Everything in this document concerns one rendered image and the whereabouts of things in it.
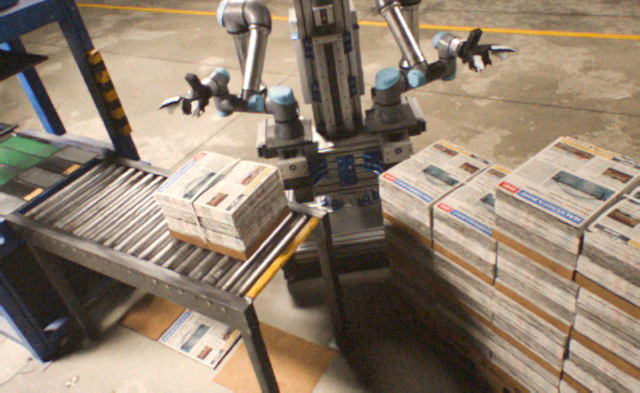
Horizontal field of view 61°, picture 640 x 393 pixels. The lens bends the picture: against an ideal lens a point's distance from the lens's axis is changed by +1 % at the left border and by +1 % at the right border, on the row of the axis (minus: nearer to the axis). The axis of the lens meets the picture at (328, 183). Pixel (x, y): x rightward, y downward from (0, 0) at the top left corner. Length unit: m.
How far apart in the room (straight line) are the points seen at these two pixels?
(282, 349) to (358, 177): 0.91
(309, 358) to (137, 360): 0.86
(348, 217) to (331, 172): 0.41
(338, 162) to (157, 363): 1.31
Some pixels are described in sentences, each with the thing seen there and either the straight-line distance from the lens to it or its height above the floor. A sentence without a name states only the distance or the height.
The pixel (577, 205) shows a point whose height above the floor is 1.07.
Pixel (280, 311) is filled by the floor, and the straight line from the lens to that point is 2.85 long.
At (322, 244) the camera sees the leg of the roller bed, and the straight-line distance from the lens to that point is 2.16.
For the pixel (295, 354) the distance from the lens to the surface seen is 2.66.
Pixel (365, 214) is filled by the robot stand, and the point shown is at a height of 0.21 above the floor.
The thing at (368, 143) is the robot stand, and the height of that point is 0.73.
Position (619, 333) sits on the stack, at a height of 0.74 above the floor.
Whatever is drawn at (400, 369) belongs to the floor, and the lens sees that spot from 2.55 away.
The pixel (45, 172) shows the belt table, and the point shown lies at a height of 0.80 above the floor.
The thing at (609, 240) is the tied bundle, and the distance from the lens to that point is 1.60.
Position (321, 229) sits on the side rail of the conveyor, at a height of 0.74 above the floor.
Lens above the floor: 2.09
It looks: 35 degrees down
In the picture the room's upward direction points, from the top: 10 degrees counter-clockwise
